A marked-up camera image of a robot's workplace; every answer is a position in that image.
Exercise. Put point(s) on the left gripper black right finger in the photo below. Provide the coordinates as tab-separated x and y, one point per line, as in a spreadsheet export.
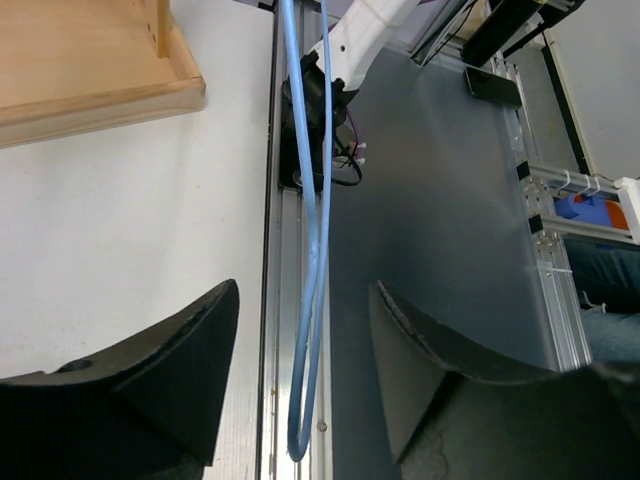
455	409

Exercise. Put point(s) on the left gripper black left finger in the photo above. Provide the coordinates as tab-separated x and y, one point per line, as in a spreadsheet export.
148	407

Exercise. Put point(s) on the blue wire hanger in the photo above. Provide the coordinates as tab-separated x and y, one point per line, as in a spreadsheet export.
309	328

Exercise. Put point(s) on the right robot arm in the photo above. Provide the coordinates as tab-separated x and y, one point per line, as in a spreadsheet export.
328	77

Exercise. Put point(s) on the blue orange object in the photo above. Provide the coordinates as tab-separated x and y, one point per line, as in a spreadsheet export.
591	209

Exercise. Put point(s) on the wooden clothes rack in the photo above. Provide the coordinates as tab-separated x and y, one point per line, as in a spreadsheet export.
70	67

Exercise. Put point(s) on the aluminium side frame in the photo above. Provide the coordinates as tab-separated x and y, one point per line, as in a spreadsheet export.
538	184

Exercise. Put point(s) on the aluminium front rail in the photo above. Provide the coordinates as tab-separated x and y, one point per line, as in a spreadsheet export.
284	269

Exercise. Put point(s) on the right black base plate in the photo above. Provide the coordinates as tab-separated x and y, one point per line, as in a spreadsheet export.
289	169

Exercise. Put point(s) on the black phone on frame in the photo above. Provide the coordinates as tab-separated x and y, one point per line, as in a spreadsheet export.
493	88

